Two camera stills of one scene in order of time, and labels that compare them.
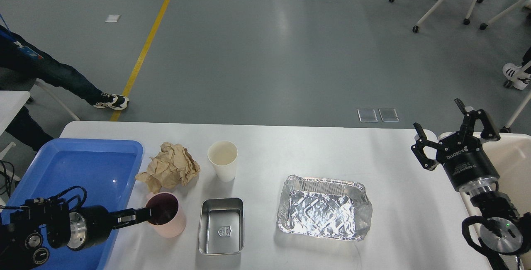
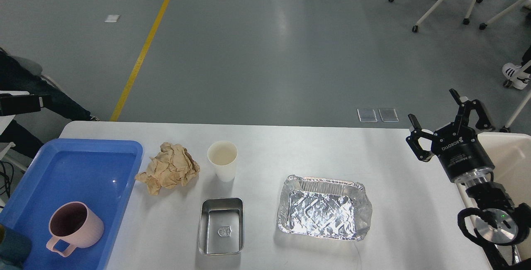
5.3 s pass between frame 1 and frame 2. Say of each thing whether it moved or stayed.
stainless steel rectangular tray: stayed
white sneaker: stayed
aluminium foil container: stayed
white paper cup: stayed
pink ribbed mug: moved
